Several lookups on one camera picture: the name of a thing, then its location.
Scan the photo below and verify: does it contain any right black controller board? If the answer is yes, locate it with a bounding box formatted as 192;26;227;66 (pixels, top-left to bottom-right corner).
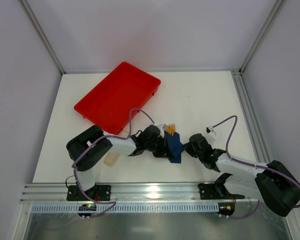
217;202;236;216

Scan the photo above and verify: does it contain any dark blue paper napkin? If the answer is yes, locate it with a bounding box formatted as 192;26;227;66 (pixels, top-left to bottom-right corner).
164;131;184;164

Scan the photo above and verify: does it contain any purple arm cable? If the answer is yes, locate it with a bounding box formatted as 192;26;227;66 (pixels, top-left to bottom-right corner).
212;115;300;220
71;108;156;221

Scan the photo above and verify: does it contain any aluminium front rail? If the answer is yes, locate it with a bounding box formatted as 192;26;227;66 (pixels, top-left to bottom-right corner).
19;181;294;205

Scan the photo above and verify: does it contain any black controller board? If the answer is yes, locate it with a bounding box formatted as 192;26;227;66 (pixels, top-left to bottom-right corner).
77;203;97;218
217;202;236;216

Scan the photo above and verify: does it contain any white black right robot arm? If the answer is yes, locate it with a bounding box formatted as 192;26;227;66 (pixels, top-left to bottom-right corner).
184;133;300;217

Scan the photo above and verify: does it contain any aluminium rail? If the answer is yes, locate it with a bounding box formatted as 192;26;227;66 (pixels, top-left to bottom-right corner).
19;181;294;205
231;70;272;163

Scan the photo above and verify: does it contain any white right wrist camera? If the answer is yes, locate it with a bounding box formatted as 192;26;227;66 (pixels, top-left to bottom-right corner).
206;126;217;136

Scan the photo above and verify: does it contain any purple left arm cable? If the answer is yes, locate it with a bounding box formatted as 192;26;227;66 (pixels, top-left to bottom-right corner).
71;108;156;221

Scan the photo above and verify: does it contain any aluminium right corner post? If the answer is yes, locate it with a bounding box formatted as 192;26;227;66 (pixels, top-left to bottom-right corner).
239;0;287;75

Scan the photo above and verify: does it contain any aluminium right side rail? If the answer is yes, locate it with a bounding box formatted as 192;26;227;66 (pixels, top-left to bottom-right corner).
231;70;272;163

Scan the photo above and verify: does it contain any aluminium left corner post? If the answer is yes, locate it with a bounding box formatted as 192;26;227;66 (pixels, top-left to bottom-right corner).
18;0;66;75

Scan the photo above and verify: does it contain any red plastic tray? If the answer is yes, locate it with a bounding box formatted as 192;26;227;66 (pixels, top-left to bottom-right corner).
74;62;161;135

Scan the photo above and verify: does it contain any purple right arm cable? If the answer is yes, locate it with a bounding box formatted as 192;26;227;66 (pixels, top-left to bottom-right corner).
212;115;300;220

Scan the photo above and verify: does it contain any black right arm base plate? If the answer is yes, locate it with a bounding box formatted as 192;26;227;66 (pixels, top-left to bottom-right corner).
197;183;246;200

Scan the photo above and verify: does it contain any orange plastic fork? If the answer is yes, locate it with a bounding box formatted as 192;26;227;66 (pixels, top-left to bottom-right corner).
166;123;176;136

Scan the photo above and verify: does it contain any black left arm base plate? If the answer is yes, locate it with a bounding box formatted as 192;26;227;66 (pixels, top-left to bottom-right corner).
66;185;112;202

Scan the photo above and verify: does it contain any white slotted cable duct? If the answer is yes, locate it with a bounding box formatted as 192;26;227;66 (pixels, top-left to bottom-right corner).
31;202;219;214

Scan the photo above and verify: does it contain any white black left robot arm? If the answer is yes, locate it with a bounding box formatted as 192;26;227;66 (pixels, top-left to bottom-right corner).
66;124;179;192

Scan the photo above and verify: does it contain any left black controller board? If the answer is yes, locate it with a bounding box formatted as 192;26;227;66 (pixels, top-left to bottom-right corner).
77;203;97;218

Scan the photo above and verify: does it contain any aluminium corner post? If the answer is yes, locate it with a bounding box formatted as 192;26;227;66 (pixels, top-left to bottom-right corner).
239;0;287;75
18;0;66;75

